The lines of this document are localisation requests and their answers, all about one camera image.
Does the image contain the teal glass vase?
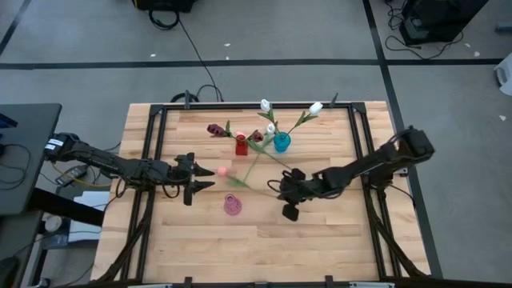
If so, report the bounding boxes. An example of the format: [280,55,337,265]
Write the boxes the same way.
[273,131,292,154]

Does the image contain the black desk leg beam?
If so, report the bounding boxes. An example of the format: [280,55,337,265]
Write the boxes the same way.
[30,186,106,227]

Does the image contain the white plastic object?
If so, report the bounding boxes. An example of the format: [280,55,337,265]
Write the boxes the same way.
[494,54,512,97]

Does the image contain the black floor box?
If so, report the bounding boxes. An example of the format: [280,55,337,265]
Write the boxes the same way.
[131,0,199,13]

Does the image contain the white box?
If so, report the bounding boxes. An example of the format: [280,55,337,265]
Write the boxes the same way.
[66,190,112,244]

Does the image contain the black power adapter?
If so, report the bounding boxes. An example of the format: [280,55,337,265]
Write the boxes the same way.
[55,164,88,187]

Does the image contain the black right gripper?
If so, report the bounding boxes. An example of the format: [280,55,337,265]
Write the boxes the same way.
[276,168,321,222]

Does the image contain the tangled black cables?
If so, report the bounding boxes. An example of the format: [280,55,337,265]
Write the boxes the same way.
[383,0,466,61]

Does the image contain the black floor cable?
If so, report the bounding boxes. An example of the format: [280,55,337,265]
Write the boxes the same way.
[148,8,225,103]

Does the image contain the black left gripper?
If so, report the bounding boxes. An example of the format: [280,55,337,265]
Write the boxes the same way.
[167,152,216,206]

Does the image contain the black desk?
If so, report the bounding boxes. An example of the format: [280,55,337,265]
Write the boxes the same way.
[0,102,63,217]

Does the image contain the black equipment case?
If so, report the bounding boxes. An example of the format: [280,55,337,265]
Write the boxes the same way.
[398,0,490,46]

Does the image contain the black aluminium table frame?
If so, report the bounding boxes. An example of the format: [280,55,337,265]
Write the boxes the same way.
[94,90,432,288]

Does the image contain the blue device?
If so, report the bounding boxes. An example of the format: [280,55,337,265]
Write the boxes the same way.
[0,113,19,130]

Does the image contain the white roll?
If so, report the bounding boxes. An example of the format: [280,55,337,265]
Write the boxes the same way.
[43,214,64,234]

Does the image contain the pink ribbed glass vase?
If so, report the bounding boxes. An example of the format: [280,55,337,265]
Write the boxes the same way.
[223,194,243,217]

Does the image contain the red glass vase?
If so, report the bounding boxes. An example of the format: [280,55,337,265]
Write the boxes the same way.
[234,135,250,157]

